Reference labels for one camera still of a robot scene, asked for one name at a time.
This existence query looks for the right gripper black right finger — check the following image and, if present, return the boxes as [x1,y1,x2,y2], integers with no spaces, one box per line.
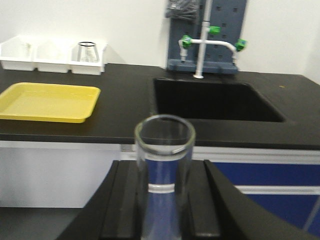
[188,160,317,240]

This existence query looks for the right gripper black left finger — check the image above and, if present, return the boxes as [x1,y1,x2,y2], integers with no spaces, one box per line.
[58,160,140,240]

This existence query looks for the tall glass test tube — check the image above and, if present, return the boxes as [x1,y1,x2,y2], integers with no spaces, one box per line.
[134,114,196,240]

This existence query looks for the yellow plastic tray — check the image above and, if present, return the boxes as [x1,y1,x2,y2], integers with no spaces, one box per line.
[0,82,101,124]

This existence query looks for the blue white base cabinet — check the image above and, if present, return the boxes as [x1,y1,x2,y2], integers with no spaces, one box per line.
[0,140,320,235]

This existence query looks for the black lab sink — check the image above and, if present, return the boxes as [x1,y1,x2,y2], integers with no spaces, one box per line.
[153,78,284,123]

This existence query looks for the right white storage bin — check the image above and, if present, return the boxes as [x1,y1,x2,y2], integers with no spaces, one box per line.
[68,41,108,76]

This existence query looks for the white storage bin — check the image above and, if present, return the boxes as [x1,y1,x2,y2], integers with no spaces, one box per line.
[34,39,70,74]
[0,35,36,71]
[68,41,108,76]

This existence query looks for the middle white storage bin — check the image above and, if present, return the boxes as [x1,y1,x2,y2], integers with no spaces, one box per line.
[34,39,70,74]

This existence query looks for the white lab faucet green knobs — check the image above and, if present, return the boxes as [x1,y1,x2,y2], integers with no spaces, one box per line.
[178,0,247,79]

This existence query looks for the left white storage bin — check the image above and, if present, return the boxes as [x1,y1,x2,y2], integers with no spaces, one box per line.
[0,35,36,71]

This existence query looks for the blue-grey pegboard drying rack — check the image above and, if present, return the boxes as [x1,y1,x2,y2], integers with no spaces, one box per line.
[165,0,247,75]

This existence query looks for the black wire flask stand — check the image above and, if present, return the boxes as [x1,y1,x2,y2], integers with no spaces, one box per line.
[77,41,99,63]

